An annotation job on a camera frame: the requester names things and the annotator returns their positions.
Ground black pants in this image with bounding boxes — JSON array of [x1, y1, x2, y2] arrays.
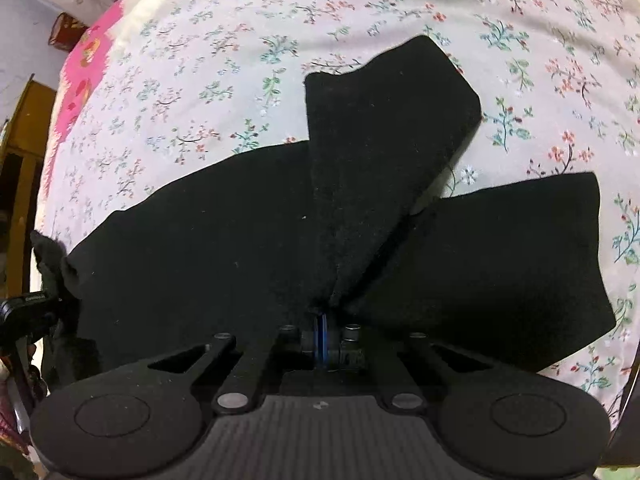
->
[[30, 35, 617, 386]]

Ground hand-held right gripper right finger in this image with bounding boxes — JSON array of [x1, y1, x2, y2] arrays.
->
[[324, 312, 496, 413]]

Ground wooden tv cabinet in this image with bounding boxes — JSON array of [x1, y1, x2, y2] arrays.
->
[[0, 74, 58, 306]]

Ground floral bed sheet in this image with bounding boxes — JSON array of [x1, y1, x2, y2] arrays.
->
[[42, 0, 640, 411]]

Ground red bag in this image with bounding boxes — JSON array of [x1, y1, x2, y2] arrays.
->
[[48, 12, 90, 52]]

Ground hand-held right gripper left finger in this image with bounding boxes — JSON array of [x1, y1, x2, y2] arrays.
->
[[148, 312, 323, 416]]

